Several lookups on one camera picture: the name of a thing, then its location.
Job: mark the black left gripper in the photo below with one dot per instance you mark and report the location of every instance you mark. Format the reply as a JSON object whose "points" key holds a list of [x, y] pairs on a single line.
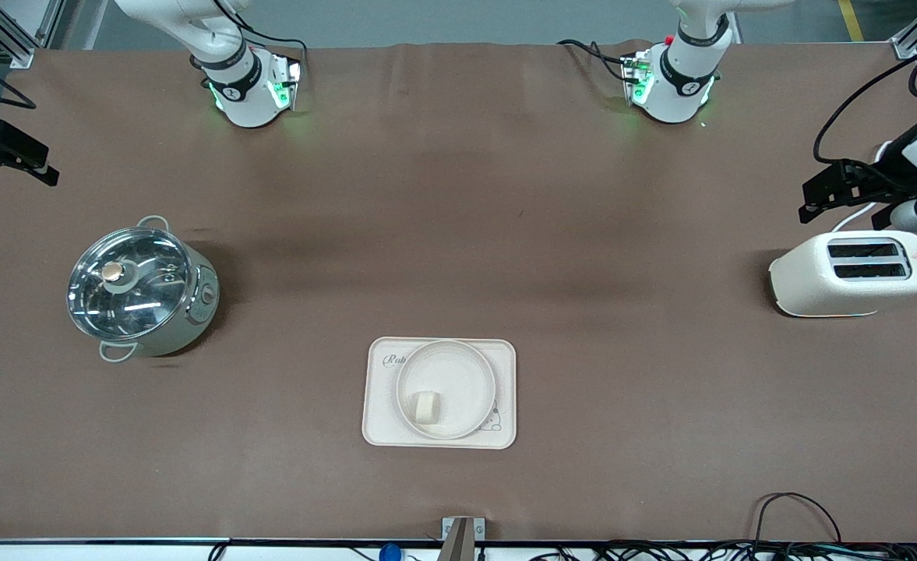
{"points": [[885, 184]]}

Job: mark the small blue round object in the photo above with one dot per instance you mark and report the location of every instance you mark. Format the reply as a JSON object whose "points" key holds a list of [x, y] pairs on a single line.
{"points": [[389, 553]]}

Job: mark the cream two-slot toaster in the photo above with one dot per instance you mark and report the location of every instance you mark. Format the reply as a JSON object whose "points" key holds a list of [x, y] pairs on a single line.
{"points": [[824, 284]]}

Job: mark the brown table cover mat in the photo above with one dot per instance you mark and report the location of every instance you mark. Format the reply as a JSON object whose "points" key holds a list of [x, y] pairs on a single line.
{"points": [[458, 195]]}

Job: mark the glass pot lid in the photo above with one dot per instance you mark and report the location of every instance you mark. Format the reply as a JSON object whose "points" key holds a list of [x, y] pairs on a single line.
{"points": [[135, 300]]}

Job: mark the round white plate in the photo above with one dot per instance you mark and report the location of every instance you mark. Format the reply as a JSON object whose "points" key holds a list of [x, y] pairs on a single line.
{"points": [[458, 378]]}

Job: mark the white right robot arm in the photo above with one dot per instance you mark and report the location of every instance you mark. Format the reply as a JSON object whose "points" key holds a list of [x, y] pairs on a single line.
{"points": [[240, 86]]}

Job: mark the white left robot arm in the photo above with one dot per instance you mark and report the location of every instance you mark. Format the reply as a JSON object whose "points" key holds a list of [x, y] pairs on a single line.
{"points": [[676, 86]]}

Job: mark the small white steamed bun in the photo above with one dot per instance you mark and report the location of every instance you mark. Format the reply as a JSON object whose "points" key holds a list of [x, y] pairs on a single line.
{"points": [[427, 407]]}

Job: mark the grey metal camera bracket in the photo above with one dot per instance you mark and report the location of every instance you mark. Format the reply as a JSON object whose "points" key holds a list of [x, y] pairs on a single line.
{"points": [[458, 538]]}

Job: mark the steel electric cooking pot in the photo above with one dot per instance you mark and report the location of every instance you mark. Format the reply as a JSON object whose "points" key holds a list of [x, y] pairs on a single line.
{"points": [[197, 300]]}

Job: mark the beige rabbit print tray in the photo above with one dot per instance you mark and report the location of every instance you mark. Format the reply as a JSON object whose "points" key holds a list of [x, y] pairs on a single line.
{"points": [[384, 425]]}

